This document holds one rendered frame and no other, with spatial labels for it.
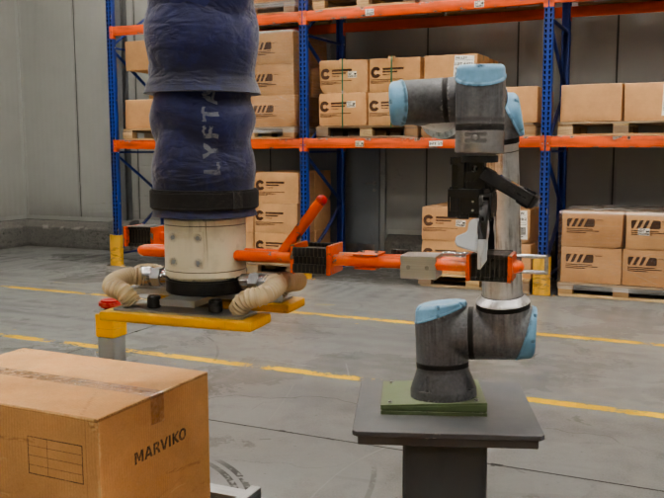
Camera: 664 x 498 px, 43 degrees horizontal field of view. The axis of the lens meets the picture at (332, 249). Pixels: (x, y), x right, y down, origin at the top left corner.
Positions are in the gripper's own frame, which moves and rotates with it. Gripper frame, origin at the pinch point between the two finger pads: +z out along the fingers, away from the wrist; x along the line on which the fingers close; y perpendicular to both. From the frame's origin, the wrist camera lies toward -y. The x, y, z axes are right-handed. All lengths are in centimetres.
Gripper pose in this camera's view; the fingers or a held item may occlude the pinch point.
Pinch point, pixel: (488, 262)
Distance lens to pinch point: 159.9
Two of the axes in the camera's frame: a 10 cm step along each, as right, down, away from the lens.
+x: -3.4, 1.1, -9.3
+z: 0.0, 9.9, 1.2
